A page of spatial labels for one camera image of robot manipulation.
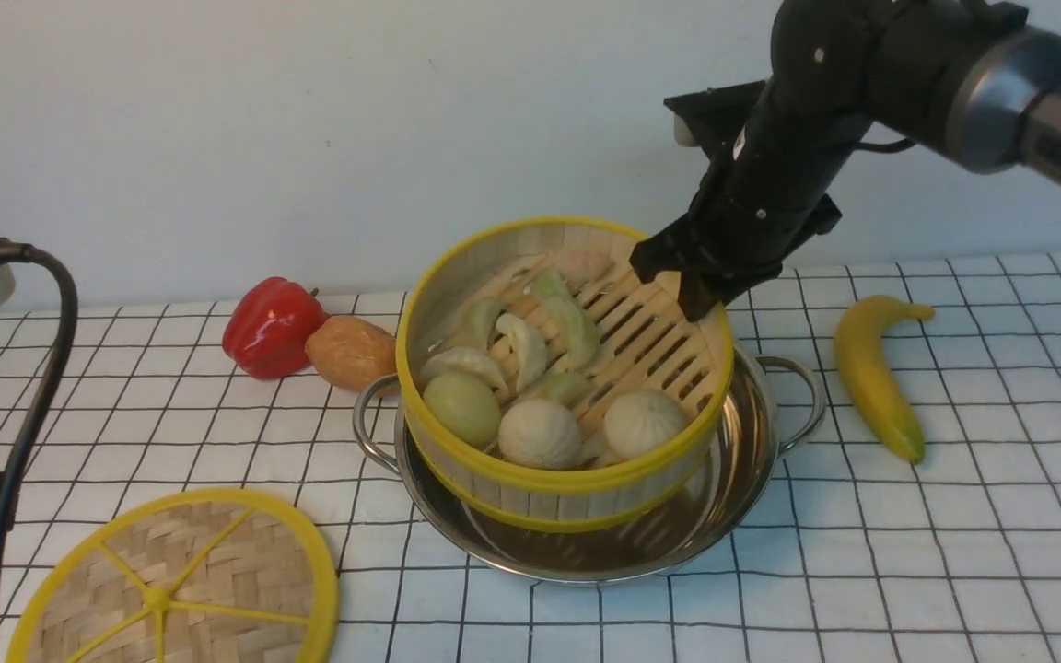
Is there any bamboo steamer basket yellow rim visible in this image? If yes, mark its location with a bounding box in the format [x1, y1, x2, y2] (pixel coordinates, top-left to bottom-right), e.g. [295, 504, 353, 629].
[396, 215, 734, 533]

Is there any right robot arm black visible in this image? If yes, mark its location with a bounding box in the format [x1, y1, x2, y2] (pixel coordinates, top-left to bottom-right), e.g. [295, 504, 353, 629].
[630, 1, 1061, 320]

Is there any pink dumpling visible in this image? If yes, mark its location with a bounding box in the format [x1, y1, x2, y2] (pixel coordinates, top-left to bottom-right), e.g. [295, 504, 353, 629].
[554, 250, 613, 286]

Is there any pale green round bun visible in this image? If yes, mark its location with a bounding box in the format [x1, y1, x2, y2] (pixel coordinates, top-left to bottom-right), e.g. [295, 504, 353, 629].
[422, 372, 502, 449]

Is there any black cable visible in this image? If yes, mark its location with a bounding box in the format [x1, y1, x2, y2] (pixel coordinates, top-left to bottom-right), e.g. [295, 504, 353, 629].
[0, 238, 79, 663]

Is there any checkered white tablecloth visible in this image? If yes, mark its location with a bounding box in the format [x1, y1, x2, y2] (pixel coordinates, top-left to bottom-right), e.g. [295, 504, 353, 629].
[0, 252, 1061, 662]

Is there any white dumpling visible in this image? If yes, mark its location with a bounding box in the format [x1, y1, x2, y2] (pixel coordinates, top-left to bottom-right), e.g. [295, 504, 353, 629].
[495, 313, 547, 392]

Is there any green dumpling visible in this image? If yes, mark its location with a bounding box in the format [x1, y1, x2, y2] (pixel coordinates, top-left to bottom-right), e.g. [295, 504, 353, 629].
[531, 269, 601, 370]

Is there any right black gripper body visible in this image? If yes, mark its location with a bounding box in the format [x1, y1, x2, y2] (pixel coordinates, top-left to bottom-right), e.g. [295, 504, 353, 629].
[630, 76, 872, 283]

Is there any white round bun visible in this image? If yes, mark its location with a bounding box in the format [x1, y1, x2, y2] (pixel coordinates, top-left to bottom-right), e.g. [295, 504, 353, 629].
[497, 398, 584, 471]
[602, 390, 690, 460]

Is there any red bell pepper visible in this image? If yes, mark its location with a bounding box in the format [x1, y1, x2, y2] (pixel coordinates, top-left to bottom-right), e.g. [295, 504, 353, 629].
[220, 276, 328, 381]

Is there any bamboo steamer lid yellow rim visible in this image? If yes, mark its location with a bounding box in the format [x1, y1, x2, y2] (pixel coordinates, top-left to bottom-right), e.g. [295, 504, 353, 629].
[5, 487, 340, 662]

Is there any stainless steel pot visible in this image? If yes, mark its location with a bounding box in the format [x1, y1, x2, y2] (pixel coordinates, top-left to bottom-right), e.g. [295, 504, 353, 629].
[351, 348, 828, 587]

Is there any yellow banana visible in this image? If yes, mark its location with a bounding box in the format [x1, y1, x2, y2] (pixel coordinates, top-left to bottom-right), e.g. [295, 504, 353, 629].
[834, 295, 936, 465]

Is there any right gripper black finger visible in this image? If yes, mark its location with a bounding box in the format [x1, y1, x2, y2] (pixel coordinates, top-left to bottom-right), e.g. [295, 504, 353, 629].
[677, 272, 740, 322]

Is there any brown potato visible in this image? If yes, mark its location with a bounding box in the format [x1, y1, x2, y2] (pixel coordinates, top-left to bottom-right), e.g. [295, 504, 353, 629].
[305, 315, 396, 392]

